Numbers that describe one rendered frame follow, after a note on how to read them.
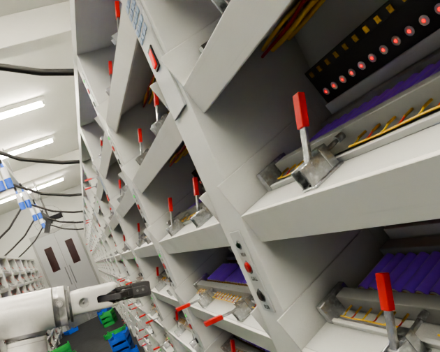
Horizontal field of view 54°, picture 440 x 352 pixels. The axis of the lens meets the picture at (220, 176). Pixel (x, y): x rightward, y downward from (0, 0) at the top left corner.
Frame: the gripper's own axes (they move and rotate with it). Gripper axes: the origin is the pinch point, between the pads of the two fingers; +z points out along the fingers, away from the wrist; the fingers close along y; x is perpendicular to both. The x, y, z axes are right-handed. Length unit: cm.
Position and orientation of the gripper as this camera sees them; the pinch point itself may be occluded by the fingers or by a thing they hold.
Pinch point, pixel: (140, 289)
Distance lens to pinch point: 104.0
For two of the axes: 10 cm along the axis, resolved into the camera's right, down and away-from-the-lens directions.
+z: 9.3, -1.3, 3.4
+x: 1.9, 9.7, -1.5
